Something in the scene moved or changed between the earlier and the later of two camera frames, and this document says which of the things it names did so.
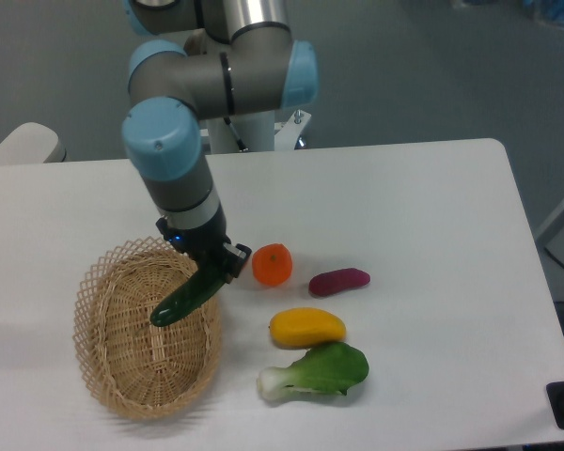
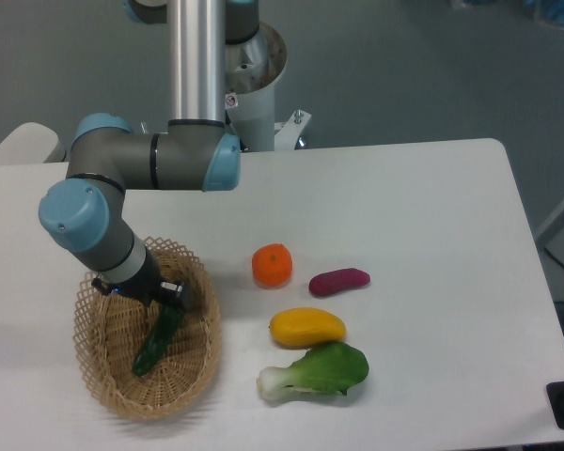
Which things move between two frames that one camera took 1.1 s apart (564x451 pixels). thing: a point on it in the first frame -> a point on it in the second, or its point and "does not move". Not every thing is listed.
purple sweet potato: x=328 y=282 does not move
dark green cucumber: x=185 y=298 -> x=161 y=325
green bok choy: x=327 y=367 does not move
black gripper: x=208 y=245 -> x=148 y=287
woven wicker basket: x=135 y=368 does not move
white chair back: x=32 y=143 does not move
